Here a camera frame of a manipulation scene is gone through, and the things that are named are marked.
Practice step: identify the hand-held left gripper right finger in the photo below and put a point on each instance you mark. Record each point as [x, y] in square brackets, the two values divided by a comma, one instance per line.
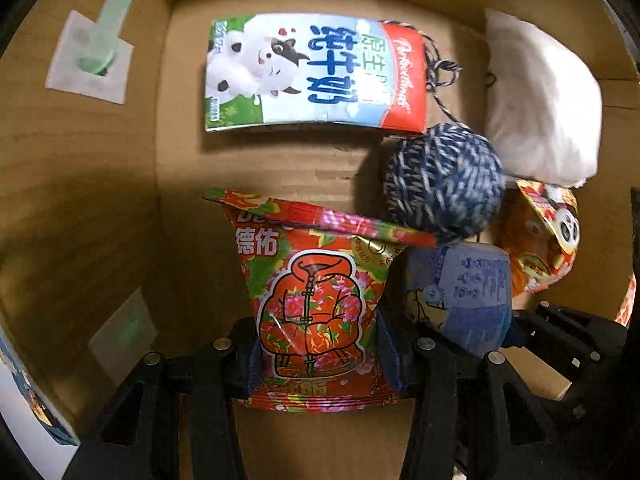
[395, 365]

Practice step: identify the blue white yarn ball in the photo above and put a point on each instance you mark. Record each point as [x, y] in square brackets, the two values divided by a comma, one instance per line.
[445, 185]

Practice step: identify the blue tissue pack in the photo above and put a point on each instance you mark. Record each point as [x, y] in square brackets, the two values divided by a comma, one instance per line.
[465, 295]

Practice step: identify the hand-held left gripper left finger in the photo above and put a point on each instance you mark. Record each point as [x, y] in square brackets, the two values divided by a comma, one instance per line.
[248, 365]

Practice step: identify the cardboard box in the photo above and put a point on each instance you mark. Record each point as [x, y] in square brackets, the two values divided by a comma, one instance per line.
[75, 185]

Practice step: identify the orange panda snack packet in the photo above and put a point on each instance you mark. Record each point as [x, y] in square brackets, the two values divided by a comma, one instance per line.
[550, 240]

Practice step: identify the red floral packet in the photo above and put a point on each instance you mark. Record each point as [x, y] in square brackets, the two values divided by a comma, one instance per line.
[315, 310]

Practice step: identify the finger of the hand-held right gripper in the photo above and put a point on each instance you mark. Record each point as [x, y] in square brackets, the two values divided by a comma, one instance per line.
[560, 355]
[585, 327]

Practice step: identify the cow print packet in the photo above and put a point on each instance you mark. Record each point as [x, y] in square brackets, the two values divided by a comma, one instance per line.
[310, 75]

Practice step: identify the white soft bag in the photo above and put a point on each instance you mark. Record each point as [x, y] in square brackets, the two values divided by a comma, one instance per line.
[540, 120]

